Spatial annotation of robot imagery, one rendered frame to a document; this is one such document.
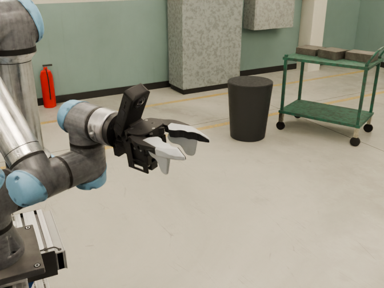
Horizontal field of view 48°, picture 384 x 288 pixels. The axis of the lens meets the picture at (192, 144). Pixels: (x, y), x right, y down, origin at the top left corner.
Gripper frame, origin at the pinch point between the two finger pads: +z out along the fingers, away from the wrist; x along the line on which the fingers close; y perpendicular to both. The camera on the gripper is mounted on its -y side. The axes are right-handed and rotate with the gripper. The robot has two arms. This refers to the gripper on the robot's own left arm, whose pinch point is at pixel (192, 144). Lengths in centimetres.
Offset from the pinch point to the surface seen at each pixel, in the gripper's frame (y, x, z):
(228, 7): 93, -475, -315
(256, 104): 146, -302, -167
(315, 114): 174, -362, -128
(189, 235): 164, -123, -116
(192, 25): 107, -419, -337
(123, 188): 167, -142, -202
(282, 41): 182, -624, -306
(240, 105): 147, -294, -182
